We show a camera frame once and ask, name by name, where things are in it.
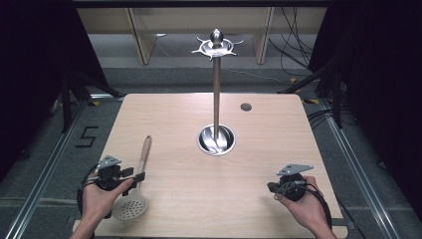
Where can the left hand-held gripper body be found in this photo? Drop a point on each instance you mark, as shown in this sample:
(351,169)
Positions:
(107,176)

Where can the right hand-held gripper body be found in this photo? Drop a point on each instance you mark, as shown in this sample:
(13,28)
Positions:
(292,187)

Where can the stainless steel utensil rack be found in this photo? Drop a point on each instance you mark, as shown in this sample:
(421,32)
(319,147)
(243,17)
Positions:
(216,99)

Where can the person's right hand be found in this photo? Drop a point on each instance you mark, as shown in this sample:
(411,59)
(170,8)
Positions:
(308,209)

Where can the person's left hand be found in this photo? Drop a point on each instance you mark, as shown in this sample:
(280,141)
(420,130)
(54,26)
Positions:
(98,202)

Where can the black tape floor numeral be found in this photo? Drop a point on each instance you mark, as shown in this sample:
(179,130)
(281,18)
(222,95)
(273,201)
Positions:
(88,136)

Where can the round grey table grommet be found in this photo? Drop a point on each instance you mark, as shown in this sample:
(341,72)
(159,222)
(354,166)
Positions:
(246,107)

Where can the black tripod stand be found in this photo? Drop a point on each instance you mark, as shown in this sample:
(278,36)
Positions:
(337,99)
(66,99)

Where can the black curtain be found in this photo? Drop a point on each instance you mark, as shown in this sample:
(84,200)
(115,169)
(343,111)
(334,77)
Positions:
(381,83)
(36,66)

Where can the beige wooden shelf unit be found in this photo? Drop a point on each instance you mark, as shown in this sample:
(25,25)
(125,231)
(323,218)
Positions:
(199,20)

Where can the aluminium floor rail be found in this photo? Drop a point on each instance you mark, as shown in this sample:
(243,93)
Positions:
(49,162)
(358,166)

